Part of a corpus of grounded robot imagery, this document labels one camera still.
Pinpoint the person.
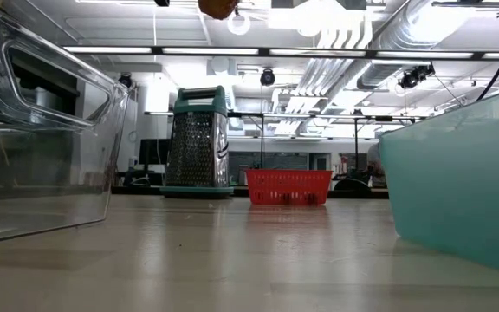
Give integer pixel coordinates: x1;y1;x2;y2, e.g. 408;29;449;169
366;142;385;188

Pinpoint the black computer monitor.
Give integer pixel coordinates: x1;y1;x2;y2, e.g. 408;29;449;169
139;138;166;166

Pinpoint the orange-brown pastry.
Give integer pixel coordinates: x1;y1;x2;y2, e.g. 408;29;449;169
197;0;240;21

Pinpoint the teal plastic bin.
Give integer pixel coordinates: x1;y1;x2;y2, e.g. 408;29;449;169
379;84;499;278

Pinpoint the clear plastic bin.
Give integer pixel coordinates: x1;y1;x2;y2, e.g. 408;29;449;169
0;0;130;246

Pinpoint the teal metal box grater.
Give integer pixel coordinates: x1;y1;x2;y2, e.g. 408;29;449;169
159;85;235;200

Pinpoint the black hanging camera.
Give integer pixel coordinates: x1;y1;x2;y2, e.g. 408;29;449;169
259;68;276;87

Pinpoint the overhead light bar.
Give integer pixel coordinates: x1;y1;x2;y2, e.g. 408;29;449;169
62;44;499;62

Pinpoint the black ceiling spotlight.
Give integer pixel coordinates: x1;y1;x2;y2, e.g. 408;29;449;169
398;63;436;90

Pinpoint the white ring lamp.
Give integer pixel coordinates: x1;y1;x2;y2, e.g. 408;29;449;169
226;11;252;36

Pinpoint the black chair back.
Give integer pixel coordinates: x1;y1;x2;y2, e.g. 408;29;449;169
334;178;373;192

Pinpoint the red plastic mesh basket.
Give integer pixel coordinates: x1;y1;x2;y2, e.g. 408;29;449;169
243;168;334;206

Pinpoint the black aluminium table frame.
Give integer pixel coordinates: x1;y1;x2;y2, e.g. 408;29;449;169
110;185;389;200

